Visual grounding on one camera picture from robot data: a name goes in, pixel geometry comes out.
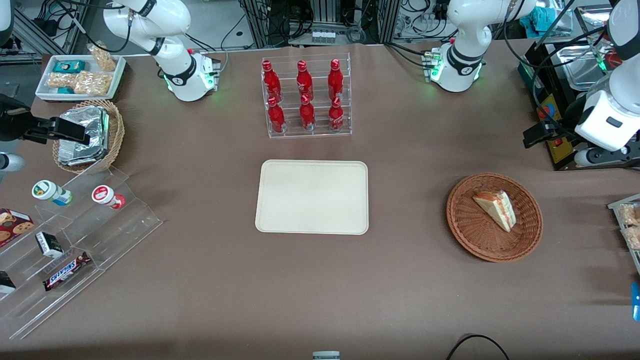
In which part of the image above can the black looped cable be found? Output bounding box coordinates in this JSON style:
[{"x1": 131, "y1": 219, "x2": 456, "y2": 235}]
[{"x1": 445, "y1": 333, "x2": 511, "y2": 360}]

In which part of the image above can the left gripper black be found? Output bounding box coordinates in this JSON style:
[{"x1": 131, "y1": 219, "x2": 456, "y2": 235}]
[{"x1": 523, "y1": 92, "x2": 591, "y2": 150}]

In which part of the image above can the triangular sandwich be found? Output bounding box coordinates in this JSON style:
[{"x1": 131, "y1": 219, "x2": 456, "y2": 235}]
[{"x1": 472, "y1": 190, "x2": 517, "y2": 233}]

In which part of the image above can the large teal snack packet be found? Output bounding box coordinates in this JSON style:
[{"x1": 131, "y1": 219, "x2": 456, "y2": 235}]
[{"x1": 53, "y1": 60, "x2": 87, "y2": 75}]

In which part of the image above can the clear acrylic stepped stand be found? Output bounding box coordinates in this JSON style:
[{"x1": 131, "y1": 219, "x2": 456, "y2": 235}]
[{"x1": 0, "y1": 166, "x2": 164, "y2": 341}]

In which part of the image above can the red cookie box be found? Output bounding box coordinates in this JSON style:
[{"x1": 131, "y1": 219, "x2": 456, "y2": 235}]
[{"x1": 0, "y1": 207, "x2": 35, "y2": 249}]

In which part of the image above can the teal cloth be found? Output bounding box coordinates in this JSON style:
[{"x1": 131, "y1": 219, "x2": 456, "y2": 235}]
[{"x1": 530, "y1": 5, "x2": 574, "y2": 32}]

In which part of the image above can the stainless steel tray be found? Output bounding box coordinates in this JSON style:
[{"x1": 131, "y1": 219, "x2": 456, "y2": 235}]
[{"x1": 550, "y1": 44, "x2": 619, "y2": 92}]

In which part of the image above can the beige rectangular tray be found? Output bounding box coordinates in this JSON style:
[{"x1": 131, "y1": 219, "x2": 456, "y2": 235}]
[{"x1": 255, "y1": 159, "x2": 369, "y2": 236}]

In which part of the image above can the red cola bottle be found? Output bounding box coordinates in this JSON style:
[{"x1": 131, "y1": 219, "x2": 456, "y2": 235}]
[
  {"x1": 296, "y1": 60, "x2": 314, "y2": 103},
  {"x1": 328, "y1": 96, "x2": 345, "y2": 132},
  {"x1": 299, "y1": 94, "x2": 317, "y2": 132},
  {"x1": 262, "y1": 60, "x2": 282, "y2": 103},
  {"x1": 267, "y1": 96, "x2": 287, "y2": 134},
  {"x1": 327, "y1": 59, "x2": 345, "y2": 102}
]

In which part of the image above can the aluminium foil container stack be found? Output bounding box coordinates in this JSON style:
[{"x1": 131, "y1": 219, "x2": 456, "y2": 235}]
[{"x1": 58, "y1": 105, "x2": 110, "y2": 167}]

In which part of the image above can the rice cracker snack bag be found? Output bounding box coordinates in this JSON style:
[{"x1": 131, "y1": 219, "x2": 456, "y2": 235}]
[
  {"x1": 87, "y1": 42, "x2": 117, "y2": 73},
  {"x1": 622, "y1": 225, "x2": 640, "y2": 251},
  {"x1": 618, "y1": 202, "x2": 640, "y2": 227},
  {"x1": 47, "y1": 72, "x2": 79, "y2": 90},
  {"x1": 73, "y1": 70, "x2": 114, "y2": 97}
]

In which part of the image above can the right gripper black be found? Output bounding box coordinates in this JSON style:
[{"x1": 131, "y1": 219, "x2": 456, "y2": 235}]
[{"x1": 0, "y1": 94, "x2": 91, "y2": 146}]

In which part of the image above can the white rectangular snack tray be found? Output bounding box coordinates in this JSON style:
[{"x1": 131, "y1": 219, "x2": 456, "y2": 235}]
[{"x1": 35, "y1": 54, "x2": 127, "y2": 102}]

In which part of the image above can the small black white carton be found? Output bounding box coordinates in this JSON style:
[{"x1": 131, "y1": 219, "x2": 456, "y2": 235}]
[{"x1": 35, "y1": 231, "x2": 65, "y2": 259}]

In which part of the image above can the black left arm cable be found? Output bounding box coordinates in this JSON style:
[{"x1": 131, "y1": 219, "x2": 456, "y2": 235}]
[{"x1": 502, "y1": 0, "x2": 623, "y2": 143}]

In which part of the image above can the Snickers chocolate bar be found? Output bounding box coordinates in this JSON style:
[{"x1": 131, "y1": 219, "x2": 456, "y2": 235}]
[{"x1": 42, "y1": 251, "x2": 93, "y2": 292}]

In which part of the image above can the brown round wicker basket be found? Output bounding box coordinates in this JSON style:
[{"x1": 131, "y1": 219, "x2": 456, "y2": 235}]
[{"x1": 446, "y1": 172, "x2": 544, "y2": 263}]

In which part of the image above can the clear acrylic bottle rack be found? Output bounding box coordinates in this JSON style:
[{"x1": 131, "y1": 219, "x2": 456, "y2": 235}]
[{"x1": 261, "y1": 52, "x2": 353, "y2": 140}]

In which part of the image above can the aluminium frame rack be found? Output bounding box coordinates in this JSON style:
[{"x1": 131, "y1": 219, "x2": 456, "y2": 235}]
[{"x1": 239, "y1": 0, "x2": 402, "y2": 47}]

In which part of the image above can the grey rimmed tray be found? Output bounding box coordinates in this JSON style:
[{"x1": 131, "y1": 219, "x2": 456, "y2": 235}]
[{"x1": 607, "y1": 193, "x2": 640, "y2": 277}]

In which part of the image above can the yellow button panel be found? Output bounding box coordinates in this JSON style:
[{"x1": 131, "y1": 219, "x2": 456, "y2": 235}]
[{"x1": 536, "y1": 92, "x2": 576, "y2": 166}]

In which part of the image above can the brown table covering sheet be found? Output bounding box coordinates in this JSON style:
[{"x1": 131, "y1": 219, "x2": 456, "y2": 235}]
[{"x1": 0, "y1": 42, "x2": 640, "y2": 360}]

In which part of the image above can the red lidded white cup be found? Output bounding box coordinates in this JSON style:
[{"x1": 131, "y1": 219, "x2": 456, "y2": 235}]
[{"x1": 91, "y1": 184, "x2": 127, "y2": 210}]

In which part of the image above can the light tan wicker basket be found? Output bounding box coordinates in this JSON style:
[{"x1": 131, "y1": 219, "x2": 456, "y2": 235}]
[{"x1": 52, "y1": 99, "x2": 126, "y2": 175}]

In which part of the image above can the green lidded white cup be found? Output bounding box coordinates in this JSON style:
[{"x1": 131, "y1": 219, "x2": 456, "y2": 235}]
[{"x1": 31, "y1": 180, "x2": 74, "y2": 207}]

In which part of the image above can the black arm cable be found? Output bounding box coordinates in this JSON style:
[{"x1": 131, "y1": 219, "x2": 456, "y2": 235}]
[
  {"x1": 47, "y1": 0, "x2": 151, "y2": 54},
  {"x1": 502, "y1": 0, "x2": 623, "y2": 143}
]

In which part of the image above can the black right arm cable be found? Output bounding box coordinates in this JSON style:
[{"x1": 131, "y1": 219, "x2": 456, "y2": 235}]
[{"x1": 47, "y1": 0, "x2": 151, "y2": 54}]

